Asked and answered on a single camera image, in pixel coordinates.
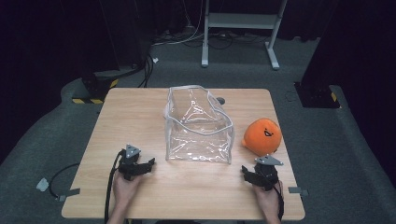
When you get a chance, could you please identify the black curtain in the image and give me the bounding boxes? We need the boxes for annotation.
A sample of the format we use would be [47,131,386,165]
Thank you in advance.
[0,0,151,166]
[299,0,396,188]

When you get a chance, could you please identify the light grey tape piece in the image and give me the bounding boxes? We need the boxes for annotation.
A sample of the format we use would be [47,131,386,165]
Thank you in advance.
[35,177,50,192]

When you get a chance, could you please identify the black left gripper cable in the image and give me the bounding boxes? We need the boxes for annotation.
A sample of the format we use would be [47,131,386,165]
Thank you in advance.
[104,148,126,224]

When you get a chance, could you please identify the person's right hand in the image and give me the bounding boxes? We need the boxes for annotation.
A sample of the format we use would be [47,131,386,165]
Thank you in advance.
[251,181,283,219]

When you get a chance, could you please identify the grey tape strip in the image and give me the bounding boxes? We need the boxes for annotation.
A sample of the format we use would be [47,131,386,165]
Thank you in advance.
[57,188,81,203]
[287,186,309,197]

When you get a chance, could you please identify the person's left hand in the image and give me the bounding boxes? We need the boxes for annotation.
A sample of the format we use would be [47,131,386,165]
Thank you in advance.
[112,170,143,208]

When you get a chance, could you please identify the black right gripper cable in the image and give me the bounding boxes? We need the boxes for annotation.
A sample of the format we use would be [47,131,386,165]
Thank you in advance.
[275,181,286,221]

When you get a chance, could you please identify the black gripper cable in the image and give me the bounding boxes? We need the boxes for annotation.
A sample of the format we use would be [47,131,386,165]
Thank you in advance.
[104,148,126,224]
[275,181,286,221]

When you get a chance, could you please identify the orange plush toy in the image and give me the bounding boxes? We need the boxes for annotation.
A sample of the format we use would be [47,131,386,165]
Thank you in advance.
[241,117,283,158]

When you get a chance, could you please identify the black floor cable bundle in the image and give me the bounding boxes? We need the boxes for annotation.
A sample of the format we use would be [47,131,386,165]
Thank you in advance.
[137,53,155,89]

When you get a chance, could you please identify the black yellow-striped stand base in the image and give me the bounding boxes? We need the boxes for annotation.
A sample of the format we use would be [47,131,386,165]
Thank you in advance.
[293,81,341,109]
[71,69,120,105]

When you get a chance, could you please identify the black floor cable loop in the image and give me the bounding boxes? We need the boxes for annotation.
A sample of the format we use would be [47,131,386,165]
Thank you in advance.
[49,162,80,199]

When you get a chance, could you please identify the tangle of floor cables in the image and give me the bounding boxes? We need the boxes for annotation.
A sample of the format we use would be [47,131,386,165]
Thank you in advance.
[150,26,269,51]

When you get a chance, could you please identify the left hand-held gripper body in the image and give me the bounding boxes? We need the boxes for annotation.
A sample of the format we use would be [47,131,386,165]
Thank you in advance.
[118,144,148,182]

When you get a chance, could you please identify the clear plastic bag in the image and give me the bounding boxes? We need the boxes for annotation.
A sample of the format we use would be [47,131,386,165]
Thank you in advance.
[163,84,235,165]

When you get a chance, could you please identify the white metal stand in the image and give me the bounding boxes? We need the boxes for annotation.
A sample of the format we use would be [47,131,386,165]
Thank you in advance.
[201,0,289,71]

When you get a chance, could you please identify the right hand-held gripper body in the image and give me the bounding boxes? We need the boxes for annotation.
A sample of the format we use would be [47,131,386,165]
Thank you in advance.
[252,154,285,191]

